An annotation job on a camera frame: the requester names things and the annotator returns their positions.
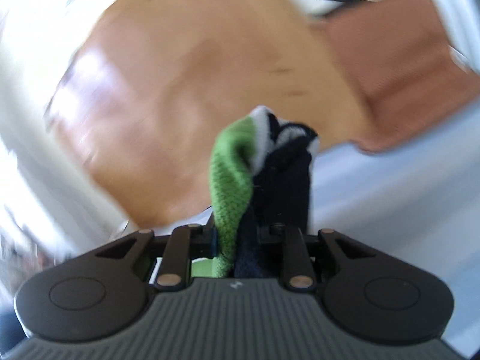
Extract green knit sock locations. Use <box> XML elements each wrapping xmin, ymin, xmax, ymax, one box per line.
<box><xmin>192</xmin><ymin>116</ymin><xmax>256</xmax><ymax>278</ymax></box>

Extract navy white striped sock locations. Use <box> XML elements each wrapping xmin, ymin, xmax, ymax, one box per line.
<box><xmin>229</xmin><ymin>106</ymin><xmax>319</xmax><ymax>279</ymax></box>

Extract grey striped bed sheet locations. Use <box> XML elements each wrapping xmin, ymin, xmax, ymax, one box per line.
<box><xmin>180</xmin><ymin>108</ymin><xmax>480</xmax><ymax>357</ymax></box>

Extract brown floor mat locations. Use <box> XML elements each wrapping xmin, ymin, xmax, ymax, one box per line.
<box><xmin>311</xmin><ymin>0</ymin><xmax>479</xmax><ymax>153</ymax></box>

